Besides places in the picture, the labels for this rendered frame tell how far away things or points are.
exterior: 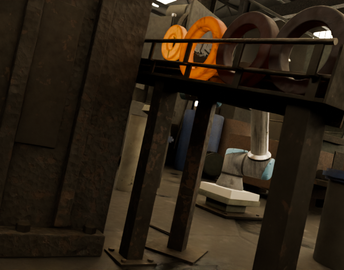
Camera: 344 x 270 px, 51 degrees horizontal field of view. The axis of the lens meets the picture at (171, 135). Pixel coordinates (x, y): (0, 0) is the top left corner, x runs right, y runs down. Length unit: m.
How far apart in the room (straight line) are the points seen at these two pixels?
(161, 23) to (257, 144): 3.55
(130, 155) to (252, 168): 0.81
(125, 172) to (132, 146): 0.18
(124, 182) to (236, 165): 0.76
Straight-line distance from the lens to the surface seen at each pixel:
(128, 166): 2.45
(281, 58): 0.83
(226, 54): 0.97
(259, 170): 2.42
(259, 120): 2.30
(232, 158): 2.49
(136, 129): 2.44
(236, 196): 2.38
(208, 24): 1.07
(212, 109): 1.37
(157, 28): 5.61
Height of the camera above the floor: 0.41
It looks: 1 degrees up
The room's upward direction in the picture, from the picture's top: 12 degrees clockwise
